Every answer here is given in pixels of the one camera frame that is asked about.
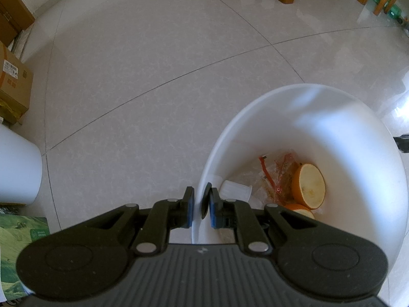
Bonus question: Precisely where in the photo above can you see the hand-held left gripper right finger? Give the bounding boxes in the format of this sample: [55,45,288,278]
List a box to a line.
[208,186,323,253]

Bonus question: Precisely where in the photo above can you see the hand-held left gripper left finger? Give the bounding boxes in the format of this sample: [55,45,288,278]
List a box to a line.
[84,186,195,257]

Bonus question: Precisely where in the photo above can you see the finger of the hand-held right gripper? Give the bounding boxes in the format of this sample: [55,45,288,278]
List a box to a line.
[393,133,409,154]

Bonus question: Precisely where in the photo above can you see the white plastic bucket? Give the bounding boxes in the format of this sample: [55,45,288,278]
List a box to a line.
[191,84,405,256]

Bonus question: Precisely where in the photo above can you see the red candy wrappers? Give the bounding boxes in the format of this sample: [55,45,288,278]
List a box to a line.
[258,152,301,205]

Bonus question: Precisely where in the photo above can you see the orange half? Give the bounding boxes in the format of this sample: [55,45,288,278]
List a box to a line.
[283,203,315,221]
[291,163,326,210]

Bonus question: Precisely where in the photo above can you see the green bottle pack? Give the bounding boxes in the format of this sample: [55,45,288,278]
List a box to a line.
[369,0,403,20]

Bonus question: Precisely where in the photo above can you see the green printed box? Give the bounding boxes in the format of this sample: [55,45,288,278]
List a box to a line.
[0,205,50,298]

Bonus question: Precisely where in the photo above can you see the white lidded bucket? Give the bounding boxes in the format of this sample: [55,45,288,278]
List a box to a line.
[0,123,43,205]

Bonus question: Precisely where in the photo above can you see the brown cardboard box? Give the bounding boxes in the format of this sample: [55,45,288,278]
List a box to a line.
[0,41,34,125]

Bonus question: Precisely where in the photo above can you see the stack of papers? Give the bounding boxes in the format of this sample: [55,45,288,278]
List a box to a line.
[11,30,29,60]

